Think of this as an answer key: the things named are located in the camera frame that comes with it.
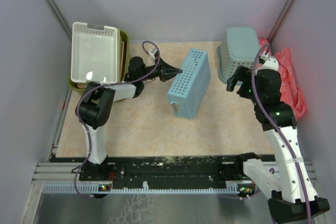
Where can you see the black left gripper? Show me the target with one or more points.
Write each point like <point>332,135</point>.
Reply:
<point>166,72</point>

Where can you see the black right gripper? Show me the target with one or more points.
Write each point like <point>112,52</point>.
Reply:
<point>239,75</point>

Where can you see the light blue perforated bin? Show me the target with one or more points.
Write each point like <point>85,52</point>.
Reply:
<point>188,88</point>

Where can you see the pale green perforated basket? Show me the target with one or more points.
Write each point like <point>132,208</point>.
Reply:
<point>238,48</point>

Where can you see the white plastic bin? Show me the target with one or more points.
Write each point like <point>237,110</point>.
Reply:
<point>95,54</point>

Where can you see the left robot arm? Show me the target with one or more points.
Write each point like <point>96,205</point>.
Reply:
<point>94,107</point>

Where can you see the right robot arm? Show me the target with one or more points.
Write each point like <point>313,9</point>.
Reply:
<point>291,196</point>

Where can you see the olive green tub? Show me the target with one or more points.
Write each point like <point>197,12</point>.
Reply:
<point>124,37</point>

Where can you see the red plastic bag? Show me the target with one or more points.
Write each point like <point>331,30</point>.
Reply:
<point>291,94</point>

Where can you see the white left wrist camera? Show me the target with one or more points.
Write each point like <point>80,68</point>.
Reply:
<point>154,53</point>

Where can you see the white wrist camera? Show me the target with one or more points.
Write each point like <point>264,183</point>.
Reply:
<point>268,62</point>
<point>154,53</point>

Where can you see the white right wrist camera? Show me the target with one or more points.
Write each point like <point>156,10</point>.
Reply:
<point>268,62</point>

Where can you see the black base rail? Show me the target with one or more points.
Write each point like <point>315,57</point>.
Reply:
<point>171,172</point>

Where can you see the aluminium frame rail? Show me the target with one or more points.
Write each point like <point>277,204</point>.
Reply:
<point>55,172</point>

